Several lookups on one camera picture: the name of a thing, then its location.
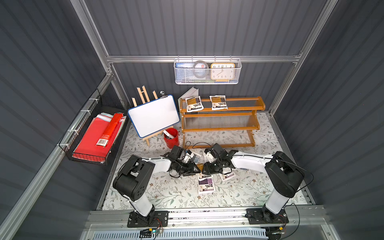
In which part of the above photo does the yellow coffee bag top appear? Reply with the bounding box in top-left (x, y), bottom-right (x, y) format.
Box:
top-left (186, 96), bottom-right (204, 113)

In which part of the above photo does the dark blue coffee bag under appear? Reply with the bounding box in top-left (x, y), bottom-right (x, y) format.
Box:
top-left (191, 151), bottom-right (204, 164)

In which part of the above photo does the yellow square clock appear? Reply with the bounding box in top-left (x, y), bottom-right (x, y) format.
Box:
top-left (211, 63), bottom-right (236, 82)

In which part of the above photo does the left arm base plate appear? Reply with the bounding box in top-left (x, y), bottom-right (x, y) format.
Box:
top-left (127, 211), bottom-right (169, 228)

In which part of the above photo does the round grey tape roll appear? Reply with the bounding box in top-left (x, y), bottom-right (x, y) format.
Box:
top-left (193, 61), bottom-right (209, 79)

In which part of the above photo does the red cup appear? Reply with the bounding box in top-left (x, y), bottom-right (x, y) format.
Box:
top-left (163, 128), bottom-right (180, 149)

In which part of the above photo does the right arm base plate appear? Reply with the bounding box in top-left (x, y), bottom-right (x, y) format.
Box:
top-left (245, 208), bottom-right (289, 225)

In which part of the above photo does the red long box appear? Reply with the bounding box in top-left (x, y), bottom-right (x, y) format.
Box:
top-left (96, 113), bottom-right (124, 147)

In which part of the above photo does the yellow coffee bag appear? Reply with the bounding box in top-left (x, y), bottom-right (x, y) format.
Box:
top-left (186, 96), bottom-right (204, 113)
top-left (210, 95), bottom-right (228, 111)

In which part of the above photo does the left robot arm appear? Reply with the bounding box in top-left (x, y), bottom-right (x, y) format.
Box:
top-left (113, 146), bottom-right (201, 218)

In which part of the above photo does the wooden easel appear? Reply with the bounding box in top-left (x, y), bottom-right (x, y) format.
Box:
top-left (132, 86), bottom-right (163, 147)

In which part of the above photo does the blue box in basket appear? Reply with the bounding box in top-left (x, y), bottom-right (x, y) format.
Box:
top-left (175, 63), bottom-right (195, 69)

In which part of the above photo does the dark blue coffee bag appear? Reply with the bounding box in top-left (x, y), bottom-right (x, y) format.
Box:
top-left (219, 171), bottom-right (235, 181)

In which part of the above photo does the purple coffee bag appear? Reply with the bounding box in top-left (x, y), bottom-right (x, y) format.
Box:
top-left (198, 178), bottom-right (216, 195)

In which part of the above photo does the black wire side basket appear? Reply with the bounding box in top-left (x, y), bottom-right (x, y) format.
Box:
top-left (59, 90), bottom-right (129, 166)

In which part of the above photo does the whiteboard with blue frame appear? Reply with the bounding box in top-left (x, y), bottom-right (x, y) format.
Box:
top-left (128, 95), bottom-right (180, 139)

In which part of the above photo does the red folder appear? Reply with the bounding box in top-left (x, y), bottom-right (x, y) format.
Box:
top-left (72, 113), bottom-right (126, 163)

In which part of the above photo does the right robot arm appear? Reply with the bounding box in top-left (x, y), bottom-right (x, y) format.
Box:
top-left (202, 144), bottom-right (305, 222)

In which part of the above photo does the wooden two-tier shelf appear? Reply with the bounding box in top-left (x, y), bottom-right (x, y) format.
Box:
top-left (180, 97), bottom-right (266, 149)

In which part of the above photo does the white wire wall basket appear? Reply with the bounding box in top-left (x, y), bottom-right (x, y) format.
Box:
top-left (174, 57), bottom-right (242, 85)

